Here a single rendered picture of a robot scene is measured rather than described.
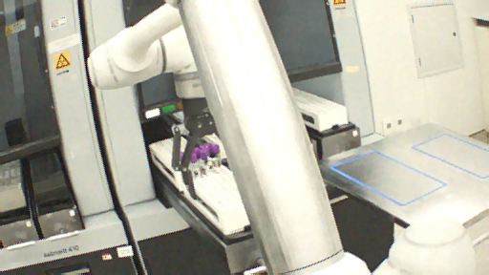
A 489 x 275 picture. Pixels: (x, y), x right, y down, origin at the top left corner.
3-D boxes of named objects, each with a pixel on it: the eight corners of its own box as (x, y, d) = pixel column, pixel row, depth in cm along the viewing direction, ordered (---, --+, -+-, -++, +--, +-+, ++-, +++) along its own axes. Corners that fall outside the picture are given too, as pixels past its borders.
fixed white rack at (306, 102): (277, 116, 216) (274, 97, 214) (305, 109, 219) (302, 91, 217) (320, 136, 189) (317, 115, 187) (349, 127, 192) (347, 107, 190)
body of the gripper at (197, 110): (183, 101, 139) (191, 144, 142) (222, 92, 142) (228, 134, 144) (174, 96, 146) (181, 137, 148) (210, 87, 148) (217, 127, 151)
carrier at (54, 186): (68, 192, 170) (63, 173, 168) (69, 194, 168) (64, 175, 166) (36, 200, 166) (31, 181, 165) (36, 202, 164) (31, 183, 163)
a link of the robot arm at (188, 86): (220, 66, 139) (224, 94, 141) (205, 62, 148) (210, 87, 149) (179, 76, 136) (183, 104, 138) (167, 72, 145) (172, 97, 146)
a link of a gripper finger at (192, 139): (203, 124, 144) (198, 122, 143) (187, 174, 145) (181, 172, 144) (198, 120, 147) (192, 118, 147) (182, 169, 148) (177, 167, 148)
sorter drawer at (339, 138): (236, 117, 249) (231, 94, 246) (270, 108, 253) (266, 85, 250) (330, 167, 183) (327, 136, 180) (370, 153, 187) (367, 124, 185)
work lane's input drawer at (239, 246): (149, 184, 193) (142, 156, 190) (191, 173, 197) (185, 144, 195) (238, 283, 127) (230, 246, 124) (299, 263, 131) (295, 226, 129)
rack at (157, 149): (152, 164, 188) (148, 144, 186) (184, 156, 191) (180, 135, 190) (181, 196, 161) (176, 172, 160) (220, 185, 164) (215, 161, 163)
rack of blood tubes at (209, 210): (183, 196, 160) (178, 172, 158) (222, 185, 163) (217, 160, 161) (226, 239, 133) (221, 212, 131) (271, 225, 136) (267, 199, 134)
